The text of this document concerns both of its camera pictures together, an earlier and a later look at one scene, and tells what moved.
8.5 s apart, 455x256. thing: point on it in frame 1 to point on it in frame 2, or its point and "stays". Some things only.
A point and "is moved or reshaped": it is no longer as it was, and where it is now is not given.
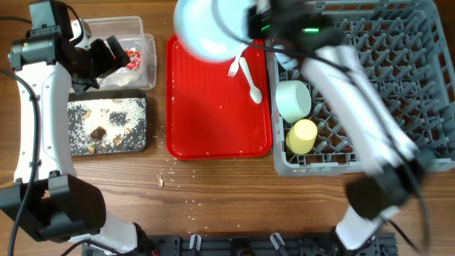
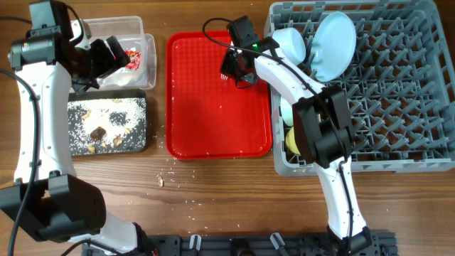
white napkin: [122, 77] stays
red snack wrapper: [134, 62] stays
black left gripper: [108, 61] stays
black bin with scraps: [107, 125] stays
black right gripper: [252, 20] to [232, 67]
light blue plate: [213, 30] is moved or reshaped
